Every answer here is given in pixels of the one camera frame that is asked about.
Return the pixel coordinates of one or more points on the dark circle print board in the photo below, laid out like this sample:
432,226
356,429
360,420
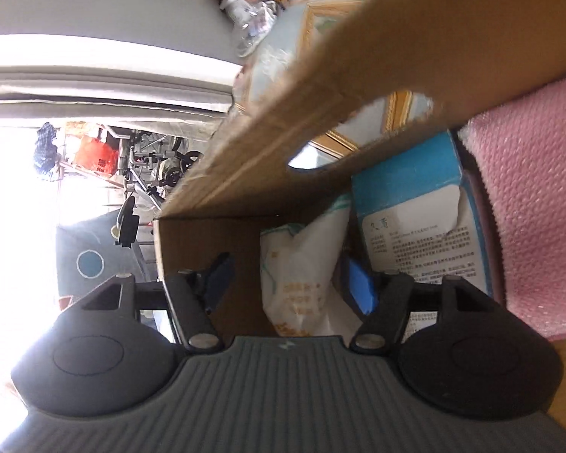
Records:
89,245

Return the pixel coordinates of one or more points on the brown cardboard box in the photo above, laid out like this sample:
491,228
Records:
358,56

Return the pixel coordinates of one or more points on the blue paper box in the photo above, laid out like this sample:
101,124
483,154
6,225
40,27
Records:
415,226

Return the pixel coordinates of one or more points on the white orange packet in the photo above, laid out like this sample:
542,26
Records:
302,269

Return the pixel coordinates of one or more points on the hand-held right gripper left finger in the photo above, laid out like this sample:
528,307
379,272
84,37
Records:
219,277

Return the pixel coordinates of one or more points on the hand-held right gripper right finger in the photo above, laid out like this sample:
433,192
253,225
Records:
361,288

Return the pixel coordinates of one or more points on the orange plastic bag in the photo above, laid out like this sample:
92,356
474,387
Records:
96,155

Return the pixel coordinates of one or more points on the pink sponge cloth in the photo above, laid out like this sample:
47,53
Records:
537,198

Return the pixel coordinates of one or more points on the wheelchair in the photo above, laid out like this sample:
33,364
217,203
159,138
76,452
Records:
160,165

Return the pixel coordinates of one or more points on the black padded seat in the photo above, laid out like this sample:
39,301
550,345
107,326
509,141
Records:
127,222

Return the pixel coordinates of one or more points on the dark blue hanging clothes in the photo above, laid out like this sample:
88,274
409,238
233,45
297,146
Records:
45,151

